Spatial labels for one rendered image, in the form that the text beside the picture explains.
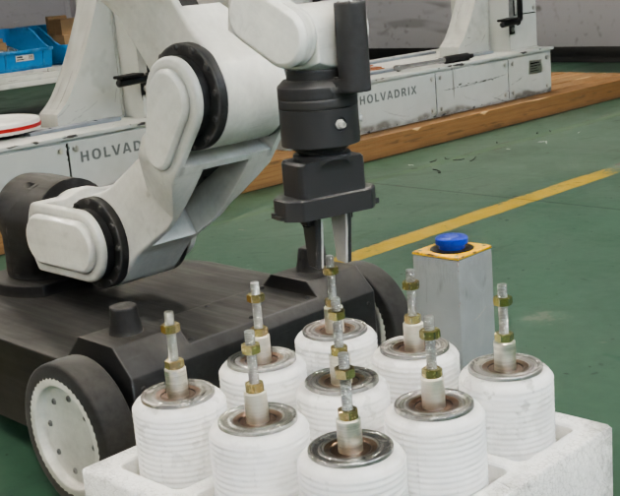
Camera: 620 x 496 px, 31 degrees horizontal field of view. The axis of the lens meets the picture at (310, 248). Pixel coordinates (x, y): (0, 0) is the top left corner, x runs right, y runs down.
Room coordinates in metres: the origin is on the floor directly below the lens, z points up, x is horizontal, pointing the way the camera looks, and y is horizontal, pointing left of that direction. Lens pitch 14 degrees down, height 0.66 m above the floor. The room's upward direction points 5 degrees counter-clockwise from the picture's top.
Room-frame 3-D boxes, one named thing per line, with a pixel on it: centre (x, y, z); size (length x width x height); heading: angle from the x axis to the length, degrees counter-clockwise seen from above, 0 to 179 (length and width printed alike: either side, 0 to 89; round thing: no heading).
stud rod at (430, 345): (1.00, -0.10, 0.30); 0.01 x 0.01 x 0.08
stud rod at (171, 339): (1.08, 0.15, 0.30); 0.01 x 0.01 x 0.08
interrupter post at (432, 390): (1.00, -0.10, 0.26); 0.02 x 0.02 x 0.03
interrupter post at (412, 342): (1.16, -0.10, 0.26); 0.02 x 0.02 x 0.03
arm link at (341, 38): (1.24, -0.04, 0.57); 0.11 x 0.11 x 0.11; 51
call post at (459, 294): (1.34, -0.17, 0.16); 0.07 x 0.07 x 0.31; 45
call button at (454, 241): (1.34, -0.17, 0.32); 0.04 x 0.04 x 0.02
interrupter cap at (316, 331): (1.25, -0.02, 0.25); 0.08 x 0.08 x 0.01
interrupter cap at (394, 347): (1.16, -0.10, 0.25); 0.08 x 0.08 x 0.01
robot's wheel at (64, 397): (1.38, 0.32, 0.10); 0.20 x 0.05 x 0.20; 43
